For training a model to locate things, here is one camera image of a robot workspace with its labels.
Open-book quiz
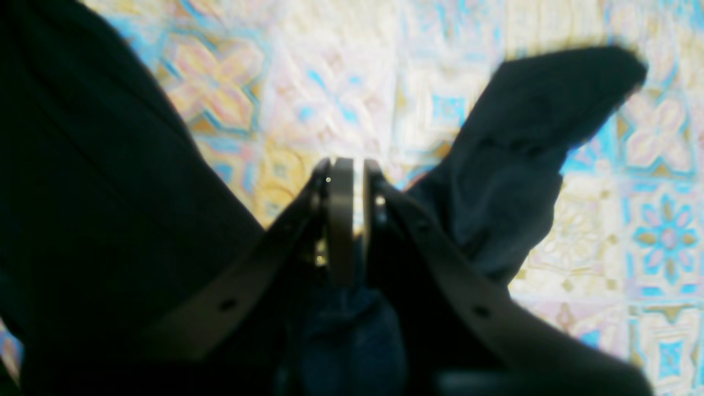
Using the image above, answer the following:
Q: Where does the patterned tablecloth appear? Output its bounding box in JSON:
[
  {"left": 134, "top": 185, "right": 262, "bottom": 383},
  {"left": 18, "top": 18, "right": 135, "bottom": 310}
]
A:
[{"left": 0, "top": 0, "right": 704, "bottom": 396}]

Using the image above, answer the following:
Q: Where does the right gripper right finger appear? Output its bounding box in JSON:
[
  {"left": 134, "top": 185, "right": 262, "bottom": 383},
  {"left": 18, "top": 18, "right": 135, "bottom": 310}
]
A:
[{"left": 363, "top": 160, "right": 653, "bottom": 395}]

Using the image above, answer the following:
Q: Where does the black t-shirt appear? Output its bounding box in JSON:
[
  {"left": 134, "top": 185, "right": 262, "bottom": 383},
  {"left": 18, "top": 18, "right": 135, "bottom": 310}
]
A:
[{"left": 2, "top": 1, "right": 647, "bottom": 395}]

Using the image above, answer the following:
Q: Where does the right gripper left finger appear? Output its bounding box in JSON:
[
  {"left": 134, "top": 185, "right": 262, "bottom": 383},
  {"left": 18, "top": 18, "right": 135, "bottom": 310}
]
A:
[{"left": 137, "top": 158, "right": 355, "bottom": 374}]

